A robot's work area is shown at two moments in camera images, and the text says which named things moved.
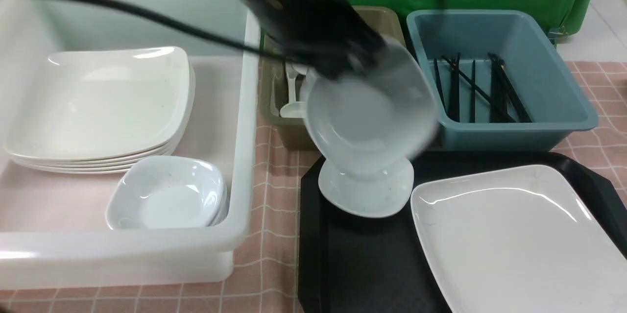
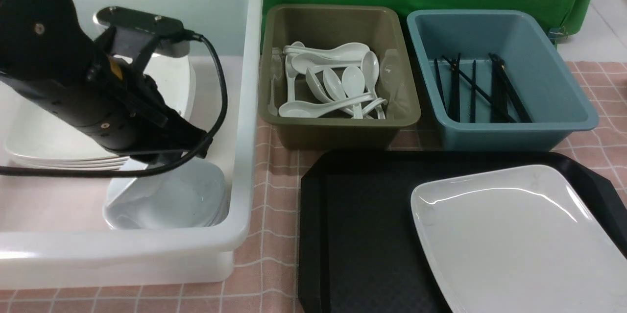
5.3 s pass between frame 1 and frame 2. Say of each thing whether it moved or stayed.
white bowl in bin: stayed
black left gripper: moved
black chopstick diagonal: stayed
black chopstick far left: stayed
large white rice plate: stayed
